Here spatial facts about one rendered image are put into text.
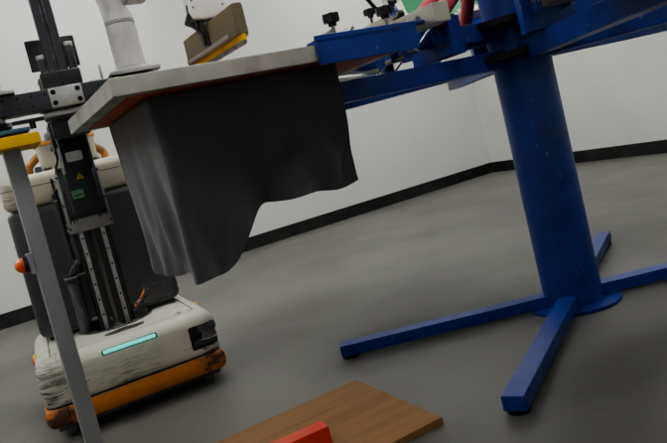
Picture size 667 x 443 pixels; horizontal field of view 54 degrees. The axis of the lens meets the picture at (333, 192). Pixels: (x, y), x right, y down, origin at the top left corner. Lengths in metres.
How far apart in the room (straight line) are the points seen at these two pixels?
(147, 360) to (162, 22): 3.88
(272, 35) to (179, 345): 4.17
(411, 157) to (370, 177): 0.54
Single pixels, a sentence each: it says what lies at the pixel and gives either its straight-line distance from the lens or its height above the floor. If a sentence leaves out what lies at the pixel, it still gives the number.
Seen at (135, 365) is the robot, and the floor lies 0.17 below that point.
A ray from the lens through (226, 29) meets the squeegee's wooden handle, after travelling 1.68.
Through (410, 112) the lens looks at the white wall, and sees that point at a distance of 6.84.
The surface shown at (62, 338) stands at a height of 0.45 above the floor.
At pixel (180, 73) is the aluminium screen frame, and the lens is 1.45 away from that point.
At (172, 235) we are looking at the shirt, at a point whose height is 0.63.
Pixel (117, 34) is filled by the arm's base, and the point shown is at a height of 1.25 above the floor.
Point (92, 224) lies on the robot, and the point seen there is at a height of 0.67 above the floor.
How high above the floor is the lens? 0.77
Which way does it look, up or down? 4 degrees down
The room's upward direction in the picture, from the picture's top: 14 degrees counter-clockwise
